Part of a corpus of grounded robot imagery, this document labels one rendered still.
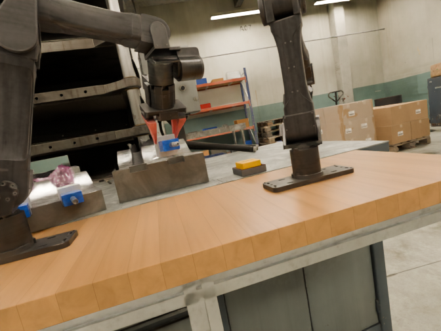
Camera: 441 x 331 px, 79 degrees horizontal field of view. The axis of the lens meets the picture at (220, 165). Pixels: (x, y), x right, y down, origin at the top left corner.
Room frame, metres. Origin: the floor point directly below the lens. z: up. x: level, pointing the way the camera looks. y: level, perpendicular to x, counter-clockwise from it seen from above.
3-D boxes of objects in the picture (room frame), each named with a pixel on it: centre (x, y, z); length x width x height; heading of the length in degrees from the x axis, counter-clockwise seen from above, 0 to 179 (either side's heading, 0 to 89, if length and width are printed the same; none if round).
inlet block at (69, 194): (0.63, 0.36, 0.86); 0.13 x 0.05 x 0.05; 33
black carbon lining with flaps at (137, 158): (0.98, 0.24, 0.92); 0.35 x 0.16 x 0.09; 16
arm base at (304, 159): (0.60, -0.19, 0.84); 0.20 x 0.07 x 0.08; 102
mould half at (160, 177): (1.00, 0.23, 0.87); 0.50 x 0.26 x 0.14; 16
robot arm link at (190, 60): (0.66, 0.06, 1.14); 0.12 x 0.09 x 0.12; 120
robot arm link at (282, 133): (0.61, -0.19, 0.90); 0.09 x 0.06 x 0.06; 67
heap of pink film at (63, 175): (0.82, 0.55, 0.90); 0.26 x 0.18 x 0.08; 33
